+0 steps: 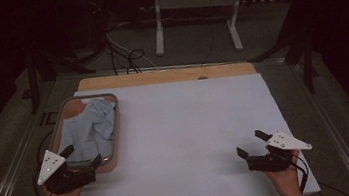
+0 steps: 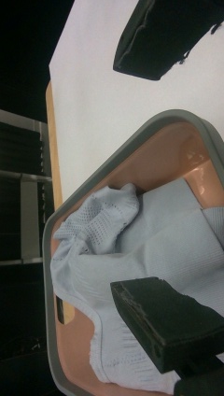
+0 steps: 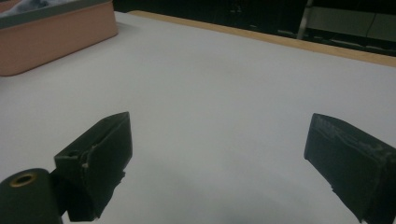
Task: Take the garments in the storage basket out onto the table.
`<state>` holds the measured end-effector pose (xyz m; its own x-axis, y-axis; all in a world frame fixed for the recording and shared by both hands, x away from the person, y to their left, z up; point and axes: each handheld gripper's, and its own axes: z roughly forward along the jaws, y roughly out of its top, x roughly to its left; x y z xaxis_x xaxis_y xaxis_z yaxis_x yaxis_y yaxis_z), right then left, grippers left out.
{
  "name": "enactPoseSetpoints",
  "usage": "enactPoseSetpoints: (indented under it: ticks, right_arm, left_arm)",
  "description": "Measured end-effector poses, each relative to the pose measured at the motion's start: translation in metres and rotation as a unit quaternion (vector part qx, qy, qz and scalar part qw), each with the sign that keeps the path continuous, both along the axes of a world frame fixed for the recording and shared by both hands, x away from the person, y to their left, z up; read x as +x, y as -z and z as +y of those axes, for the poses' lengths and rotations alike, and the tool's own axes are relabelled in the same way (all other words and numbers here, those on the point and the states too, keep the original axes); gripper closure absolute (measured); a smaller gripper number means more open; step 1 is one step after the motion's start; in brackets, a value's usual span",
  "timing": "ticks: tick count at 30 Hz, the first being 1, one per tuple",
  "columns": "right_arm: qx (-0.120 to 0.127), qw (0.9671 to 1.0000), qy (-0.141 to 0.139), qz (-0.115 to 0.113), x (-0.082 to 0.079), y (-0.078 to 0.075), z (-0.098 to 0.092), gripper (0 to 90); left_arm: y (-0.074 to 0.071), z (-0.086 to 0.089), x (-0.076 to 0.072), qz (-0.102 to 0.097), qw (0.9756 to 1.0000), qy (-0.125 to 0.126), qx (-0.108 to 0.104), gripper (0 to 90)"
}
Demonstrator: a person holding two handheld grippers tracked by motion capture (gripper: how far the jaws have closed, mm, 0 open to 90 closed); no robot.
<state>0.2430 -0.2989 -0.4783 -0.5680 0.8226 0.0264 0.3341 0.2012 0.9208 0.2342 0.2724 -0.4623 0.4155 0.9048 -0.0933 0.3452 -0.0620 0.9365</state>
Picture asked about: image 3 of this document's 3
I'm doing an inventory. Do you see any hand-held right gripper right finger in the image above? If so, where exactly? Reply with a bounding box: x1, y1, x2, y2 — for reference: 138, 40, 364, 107
304, 112, 396, 224

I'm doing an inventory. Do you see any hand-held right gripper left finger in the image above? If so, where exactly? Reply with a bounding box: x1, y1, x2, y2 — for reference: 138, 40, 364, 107
50, 111, 134, 223

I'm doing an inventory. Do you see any pink plastic basin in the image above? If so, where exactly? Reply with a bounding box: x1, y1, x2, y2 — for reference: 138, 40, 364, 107
0, 0, 120, 77

